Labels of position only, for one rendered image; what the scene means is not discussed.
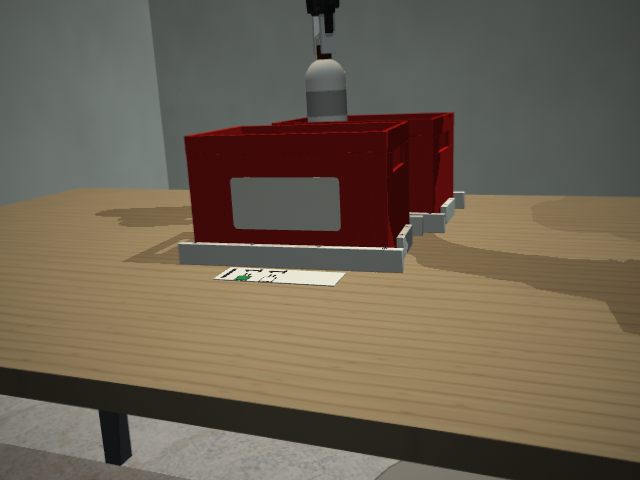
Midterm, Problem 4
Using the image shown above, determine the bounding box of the dark red crate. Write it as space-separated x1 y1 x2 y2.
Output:
184 121 409 248
272 112 454 213

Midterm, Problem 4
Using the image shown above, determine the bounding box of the white paper strip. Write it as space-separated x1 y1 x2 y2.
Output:
213 267 346 287

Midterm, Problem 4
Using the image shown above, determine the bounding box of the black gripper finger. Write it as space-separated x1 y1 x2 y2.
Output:
316 0 339 54
306 0 320 55

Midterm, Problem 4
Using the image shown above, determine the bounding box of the white bottle with grey label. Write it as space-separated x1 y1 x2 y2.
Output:
305 39 348 122

